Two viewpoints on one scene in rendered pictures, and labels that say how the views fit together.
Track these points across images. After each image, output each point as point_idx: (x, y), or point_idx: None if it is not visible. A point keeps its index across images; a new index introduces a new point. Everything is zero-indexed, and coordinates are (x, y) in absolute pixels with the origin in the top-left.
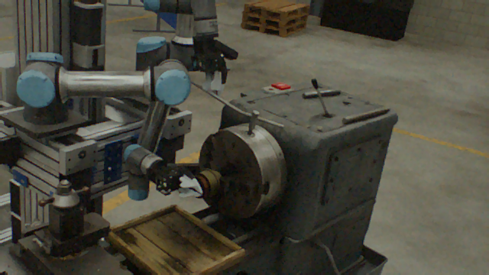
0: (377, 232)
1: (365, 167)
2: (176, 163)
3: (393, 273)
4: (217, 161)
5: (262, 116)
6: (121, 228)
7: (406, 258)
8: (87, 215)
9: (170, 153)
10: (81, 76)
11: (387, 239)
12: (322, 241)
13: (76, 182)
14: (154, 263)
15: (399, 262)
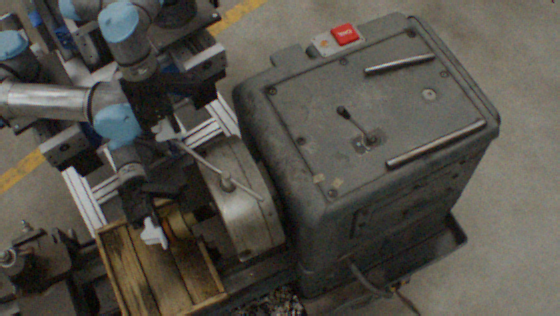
0: (540, 96)
1: (433, 189)
2: (152, 185)
3: (531, 164)
4: (193, 201)
5: (269, 134)
6: (112, 228)
7: (557, 144)
8: (55, 247)
9: (205, 88)
10: (20, 100)
11: (547, 109)
12: (362, 251)
13: (75, 158)
14: (128, 292)
15: (545, 148)
